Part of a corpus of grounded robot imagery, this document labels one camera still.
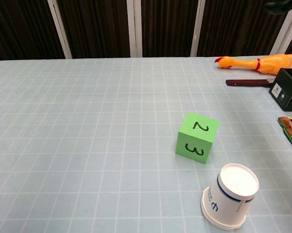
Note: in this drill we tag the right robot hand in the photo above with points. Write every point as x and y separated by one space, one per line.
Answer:
281 4

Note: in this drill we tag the yellow rubber chicken toy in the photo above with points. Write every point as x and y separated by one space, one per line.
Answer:
269 64

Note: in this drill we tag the green numbered cube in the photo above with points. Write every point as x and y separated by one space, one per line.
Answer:
196 136

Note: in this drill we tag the white gridded table top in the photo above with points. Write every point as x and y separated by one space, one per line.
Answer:
87 121

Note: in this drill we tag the black open cardboard box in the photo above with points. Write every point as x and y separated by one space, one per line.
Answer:
281 89

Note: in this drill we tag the white paper cup blue print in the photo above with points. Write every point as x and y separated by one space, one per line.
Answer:
233 189

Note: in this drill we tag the white partition post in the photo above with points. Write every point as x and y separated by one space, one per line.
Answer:
60 36
283 36
196 31
134 29

